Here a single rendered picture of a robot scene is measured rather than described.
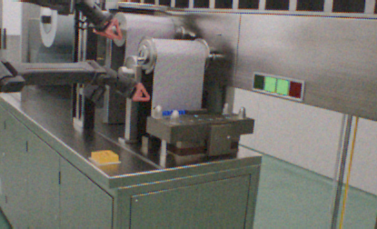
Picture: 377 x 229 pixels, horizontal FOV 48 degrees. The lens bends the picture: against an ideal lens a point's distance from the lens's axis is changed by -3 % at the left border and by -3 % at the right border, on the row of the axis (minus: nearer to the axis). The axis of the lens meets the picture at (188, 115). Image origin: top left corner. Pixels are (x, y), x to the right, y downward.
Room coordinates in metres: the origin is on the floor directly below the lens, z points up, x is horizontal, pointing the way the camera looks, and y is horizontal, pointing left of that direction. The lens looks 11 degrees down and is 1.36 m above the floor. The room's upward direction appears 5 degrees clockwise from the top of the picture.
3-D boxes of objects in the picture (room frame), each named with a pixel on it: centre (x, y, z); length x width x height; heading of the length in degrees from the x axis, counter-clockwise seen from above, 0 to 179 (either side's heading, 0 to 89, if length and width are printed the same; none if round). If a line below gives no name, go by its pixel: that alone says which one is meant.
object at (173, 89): (1.70, 0.05, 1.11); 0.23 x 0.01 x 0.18; 127
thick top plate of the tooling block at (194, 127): (1.63, -0.06, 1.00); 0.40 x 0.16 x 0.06; 127
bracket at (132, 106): (1.68, 0.23, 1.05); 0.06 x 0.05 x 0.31; 127
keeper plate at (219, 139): (1.57, -0.12, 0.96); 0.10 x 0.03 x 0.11; 127
